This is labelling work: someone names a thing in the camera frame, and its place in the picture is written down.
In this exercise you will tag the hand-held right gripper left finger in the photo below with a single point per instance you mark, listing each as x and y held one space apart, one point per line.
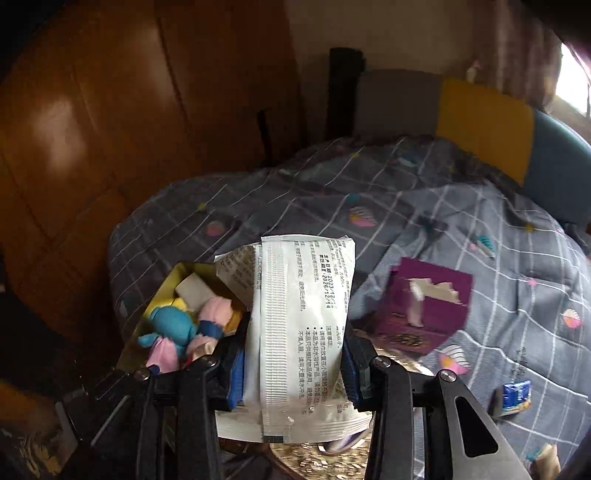
236 376

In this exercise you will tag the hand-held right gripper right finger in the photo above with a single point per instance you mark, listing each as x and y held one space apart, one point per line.
355 381

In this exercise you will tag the white plastic packet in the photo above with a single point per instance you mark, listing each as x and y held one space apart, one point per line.
300 332

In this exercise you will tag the blue plush toy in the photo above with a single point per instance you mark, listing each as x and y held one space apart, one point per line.
171 327

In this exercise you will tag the white sponge block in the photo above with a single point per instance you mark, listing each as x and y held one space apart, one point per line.
194 288

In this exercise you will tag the yellow box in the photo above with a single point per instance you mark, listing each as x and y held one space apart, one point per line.
168 286

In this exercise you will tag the purple tissue box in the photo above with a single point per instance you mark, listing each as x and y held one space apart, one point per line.
425 309

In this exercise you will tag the small blue packet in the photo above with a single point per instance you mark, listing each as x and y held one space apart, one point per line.
515 397

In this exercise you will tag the grey plaid printed blanket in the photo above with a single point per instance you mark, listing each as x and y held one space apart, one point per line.
323 198

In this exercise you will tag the small beige and teal packet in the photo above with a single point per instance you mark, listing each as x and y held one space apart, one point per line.
545 459

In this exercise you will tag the wooden wardrobe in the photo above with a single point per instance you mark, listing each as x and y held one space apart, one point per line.
115 138

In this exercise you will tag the grey headboard cushion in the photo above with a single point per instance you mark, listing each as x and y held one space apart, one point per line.
397 104

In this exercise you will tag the yellow headboard cushion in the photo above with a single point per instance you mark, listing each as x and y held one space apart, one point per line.
485 127

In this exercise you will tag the black headboard cushion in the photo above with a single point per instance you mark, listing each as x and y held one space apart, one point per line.
346 92

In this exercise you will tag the blue headboard cushion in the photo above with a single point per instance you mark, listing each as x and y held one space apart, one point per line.
561 166

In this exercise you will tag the bright window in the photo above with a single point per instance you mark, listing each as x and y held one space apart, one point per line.
575 78

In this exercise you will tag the pink curtain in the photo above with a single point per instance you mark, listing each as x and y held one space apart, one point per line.
521 46

